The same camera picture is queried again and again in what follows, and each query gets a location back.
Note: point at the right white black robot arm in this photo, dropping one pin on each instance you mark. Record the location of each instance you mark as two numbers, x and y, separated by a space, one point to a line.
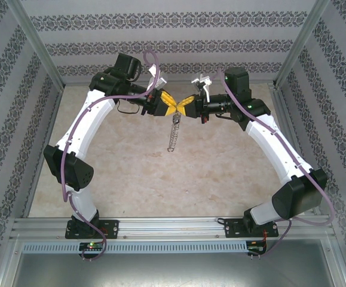
274 143

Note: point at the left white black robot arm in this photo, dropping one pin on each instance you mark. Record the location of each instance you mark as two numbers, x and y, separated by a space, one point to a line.
83 125

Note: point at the small controller board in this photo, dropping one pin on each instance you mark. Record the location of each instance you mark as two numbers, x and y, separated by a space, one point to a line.
256 248
92 245

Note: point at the grey metal sheet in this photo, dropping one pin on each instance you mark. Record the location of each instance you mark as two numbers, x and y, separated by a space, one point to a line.
172 269

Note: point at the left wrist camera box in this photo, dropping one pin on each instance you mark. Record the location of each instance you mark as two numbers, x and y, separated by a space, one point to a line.
160 82

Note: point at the aluminium frame rail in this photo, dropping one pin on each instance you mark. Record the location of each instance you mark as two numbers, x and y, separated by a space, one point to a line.
178 81
284 119
50 131

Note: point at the aluminium frame post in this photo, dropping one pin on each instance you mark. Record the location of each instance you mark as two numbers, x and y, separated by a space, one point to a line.
32 39
304 36

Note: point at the aluminium mounting rail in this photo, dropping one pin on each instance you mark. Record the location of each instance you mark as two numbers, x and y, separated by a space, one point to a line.
166 228

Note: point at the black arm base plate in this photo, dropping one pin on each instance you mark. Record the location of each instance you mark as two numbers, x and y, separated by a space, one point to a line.
110 228
232 228

